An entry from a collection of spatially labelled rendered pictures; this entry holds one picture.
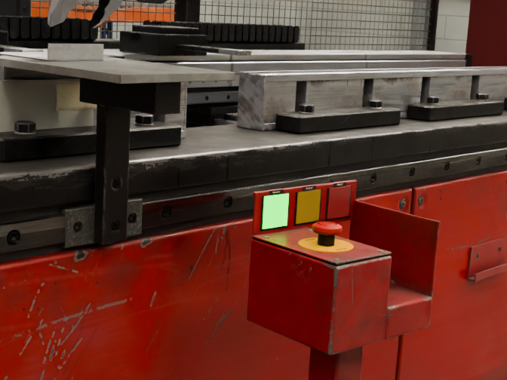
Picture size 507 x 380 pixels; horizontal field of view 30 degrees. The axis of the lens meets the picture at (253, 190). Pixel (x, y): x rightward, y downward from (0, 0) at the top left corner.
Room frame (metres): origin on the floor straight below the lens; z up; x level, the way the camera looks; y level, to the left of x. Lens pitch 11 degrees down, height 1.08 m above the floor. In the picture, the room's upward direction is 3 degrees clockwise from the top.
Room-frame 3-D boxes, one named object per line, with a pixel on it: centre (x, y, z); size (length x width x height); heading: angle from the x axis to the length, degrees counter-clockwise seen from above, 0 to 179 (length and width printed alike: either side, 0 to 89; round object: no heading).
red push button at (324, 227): (1.20, -0.10, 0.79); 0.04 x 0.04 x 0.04
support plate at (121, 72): (1.18, 0.19, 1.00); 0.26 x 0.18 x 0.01; 48
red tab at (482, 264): (1.93, -0.51, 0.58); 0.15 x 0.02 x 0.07; 138
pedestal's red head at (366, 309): (1.24, -0.13, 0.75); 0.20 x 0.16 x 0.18; 132
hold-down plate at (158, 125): (1.27, 0.23, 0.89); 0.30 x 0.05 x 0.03; 138
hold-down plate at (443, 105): (1.99, -0.42, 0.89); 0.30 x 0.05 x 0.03; 138
